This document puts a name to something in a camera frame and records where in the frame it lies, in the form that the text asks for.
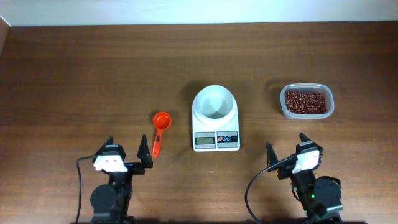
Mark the white round bowl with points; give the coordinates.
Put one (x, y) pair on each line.
(214, 103)

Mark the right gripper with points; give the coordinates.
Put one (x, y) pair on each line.
(285, 170)

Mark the clear plastic container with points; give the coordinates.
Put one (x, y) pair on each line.
(308, 87)

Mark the orange measuring scoop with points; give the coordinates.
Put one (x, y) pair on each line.
(162, 121)

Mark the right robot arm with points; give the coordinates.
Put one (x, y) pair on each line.
(320, 197)

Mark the white digital kitchen scale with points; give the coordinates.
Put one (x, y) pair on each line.
(211, 137)

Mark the red beans in container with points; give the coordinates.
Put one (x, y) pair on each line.
(299, 102)

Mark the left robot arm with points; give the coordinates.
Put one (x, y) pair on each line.
(110, 201)

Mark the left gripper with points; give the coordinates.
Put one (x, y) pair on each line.
(145, 158)

